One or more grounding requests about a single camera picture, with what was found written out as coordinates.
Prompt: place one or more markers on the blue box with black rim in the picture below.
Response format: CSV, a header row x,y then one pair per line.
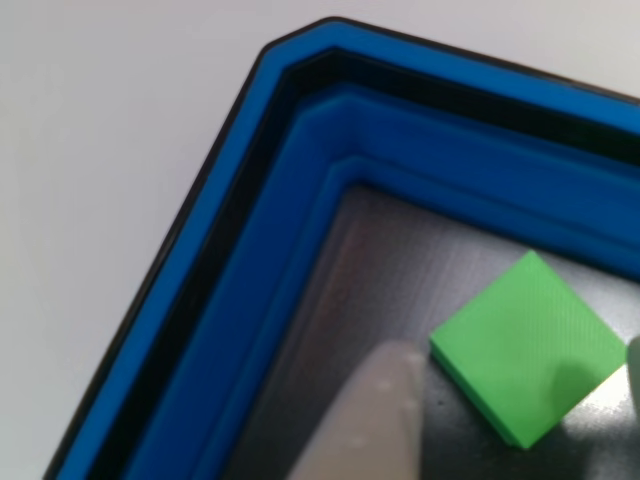
x,y
310,210

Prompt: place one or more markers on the green cube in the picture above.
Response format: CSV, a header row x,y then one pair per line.
x,y
530,345

